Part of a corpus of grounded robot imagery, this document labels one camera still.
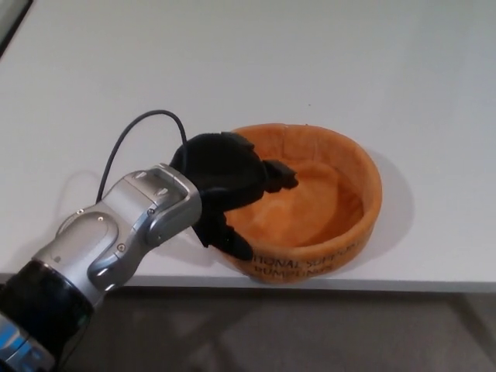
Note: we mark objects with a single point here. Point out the orange plush plate with lettering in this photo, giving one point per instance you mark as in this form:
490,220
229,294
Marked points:
321,201

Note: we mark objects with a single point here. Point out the grey panel with black edge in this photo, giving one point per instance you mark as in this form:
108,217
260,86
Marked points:
9,19

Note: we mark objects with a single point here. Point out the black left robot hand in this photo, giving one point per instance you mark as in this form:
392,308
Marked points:
221,166

